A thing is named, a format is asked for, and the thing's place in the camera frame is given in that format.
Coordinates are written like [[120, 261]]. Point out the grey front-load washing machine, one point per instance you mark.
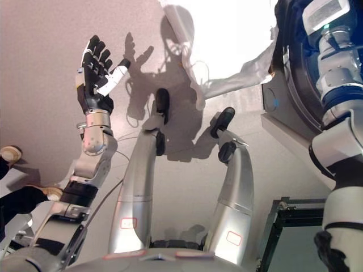
[[300, 107]]

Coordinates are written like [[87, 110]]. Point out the black metal frame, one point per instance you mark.
[[279, 218]]

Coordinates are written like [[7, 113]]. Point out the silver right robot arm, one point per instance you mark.
[[337, 79]]

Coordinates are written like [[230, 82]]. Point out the grey robot torso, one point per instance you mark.
[[158, 263]]

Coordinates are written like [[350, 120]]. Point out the black right robot foot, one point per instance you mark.
[[224, 116]]

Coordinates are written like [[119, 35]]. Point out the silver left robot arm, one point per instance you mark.
[[93, 141]]

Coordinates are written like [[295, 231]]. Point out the black robot foot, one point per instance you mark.
[[224, 116], [162, 102]]

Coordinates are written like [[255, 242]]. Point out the person in dark coat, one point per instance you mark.
[[17, 201]]

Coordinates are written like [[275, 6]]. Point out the black left robot foot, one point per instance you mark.
[[162, 102]]

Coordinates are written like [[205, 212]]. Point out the silver right robot leg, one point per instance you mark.
[[235, 198]]

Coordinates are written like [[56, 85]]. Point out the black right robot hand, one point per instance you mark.
[[326, 14]]

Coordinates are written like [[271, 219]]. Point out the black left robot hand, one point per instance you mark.
[[92, 73]]

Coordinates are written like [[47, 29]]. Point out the beige sneaker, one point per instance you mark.
[[54, 193], [10, 154]]

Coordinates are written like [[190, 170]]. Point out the silver robot leg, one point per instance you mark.
[[235, 198], [136, 184]]

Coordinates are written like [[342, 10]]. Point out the silver left robot leg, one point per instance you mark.
[[136, 184]]

